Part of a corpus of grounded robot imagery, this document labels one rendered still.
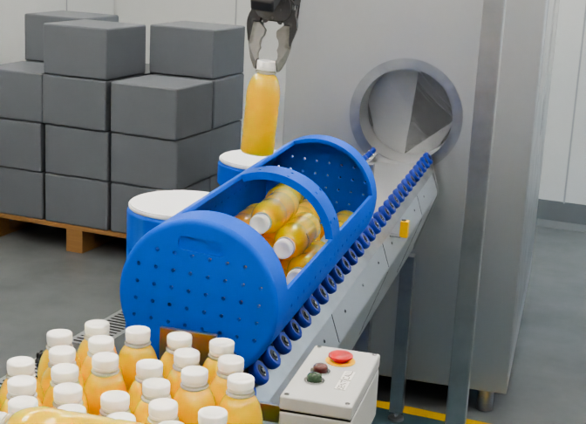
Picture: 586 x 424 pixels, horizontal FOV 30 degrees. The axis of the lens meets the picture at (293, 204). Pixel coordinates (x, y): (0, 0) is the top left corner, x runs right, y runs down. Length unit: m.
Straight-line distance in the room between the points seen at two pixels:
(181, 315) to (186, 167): 3.72
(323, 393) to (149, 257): 0.49
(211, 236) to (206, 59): 3.99
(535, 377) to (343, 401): 3.13
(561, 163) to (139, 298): 5.27
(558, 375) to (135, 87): 2.47
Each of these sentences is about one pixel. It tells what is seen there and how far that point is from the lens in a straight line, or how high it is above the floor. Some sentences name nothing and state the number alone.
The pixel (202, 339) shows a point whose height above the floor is 1.04.
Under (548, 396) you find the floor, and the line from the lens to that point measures 4.41.
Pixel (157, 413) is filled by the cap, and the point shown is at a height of 1.08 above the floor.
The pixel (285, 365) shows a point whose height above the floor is 0.93.
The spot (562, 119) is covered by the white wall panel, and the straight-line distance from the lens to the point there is 6.91.
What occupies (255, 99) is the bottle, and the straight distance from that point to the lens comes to 2.15.
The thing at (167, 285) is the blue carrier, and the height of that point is 1.11.
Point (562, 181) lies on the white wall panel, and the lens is 6.97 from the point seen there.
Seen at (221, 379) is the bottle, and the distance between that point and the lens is 1.62.
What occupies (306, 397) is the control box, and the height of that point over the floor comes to 1.10.
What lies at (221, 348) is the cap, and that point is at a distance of 1.67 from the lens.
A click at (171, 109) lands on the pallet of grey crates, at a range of 5.42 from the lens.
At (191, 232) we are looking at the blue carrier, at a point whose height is 1.21.
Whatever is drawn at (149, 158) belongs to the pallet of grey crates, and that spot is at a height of 0.56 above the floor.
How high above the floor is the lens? 1.70
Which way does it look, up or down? 14 degrees down
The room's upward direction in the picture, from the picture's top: 3 degrees clockwise
